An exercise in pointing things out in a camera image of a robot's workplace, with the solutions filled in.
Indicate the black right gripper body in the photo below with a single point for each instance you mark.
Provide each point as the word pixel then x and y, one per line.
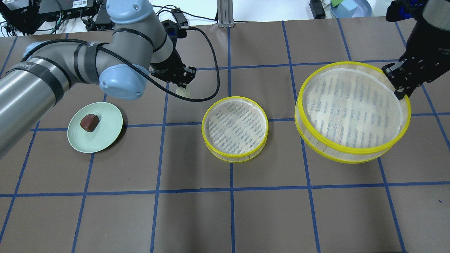
pixel 420 52

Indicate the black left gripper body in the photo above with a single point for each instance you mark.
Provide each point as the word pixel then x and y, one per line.
pixel 171 67

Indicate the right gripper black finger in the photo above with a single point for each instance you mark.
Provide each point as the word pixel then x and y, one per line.
pixel 401 93

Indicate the yellow bamboo steamer layer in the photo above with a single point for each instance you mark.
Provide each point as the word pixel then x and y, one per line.
pixel 335 151
pixel 235 130

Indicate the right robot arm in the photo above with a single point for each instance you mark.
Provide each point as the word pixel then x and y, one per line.
pixel 426 56

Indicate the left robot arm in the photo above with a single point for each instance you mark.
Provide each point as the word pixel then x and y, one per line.
pixel 36 84

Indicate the white steamer cloth upper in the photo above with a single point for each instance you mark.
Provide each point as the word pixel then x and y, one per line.
pixel 352 108

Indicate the white steamer cloth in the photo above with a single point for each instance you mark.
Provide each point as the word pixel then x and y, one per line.
pixel 352 108
pixel 235 127

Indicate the white steamer cloth lower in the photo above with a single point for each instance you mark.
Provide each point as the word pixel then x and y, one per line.
pixel 235 127

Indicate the black power adapter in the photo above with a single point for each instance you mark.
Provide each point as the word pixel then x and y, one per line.
pixel 179 17

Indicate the blue plate on desk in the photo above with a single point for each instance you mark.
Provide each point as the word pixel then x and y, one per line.
pixel 351 9

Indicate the light green plate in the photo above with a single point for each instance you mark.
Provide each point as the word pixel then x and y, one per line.
pixel 105 134

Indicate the brown bun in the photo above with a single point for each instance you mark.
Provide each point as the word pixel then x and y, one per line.
pixel 89 122

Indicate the black electronics box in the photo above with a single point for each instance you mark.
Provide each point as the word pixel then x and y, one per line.
pixel 54 10

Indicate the aluminium frame post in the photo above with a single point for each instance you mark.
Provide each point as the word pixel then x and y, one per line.
pixel 225 14

